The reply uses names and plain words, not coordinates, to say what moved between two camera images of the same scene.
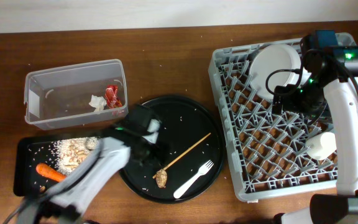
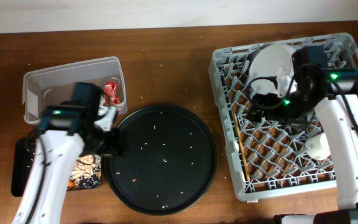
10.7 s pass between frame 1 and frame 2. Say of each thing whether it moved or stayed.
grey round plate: stayed
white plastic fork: moved
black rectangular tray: stayed
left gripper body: moved
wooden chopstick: moved
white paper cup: stayed
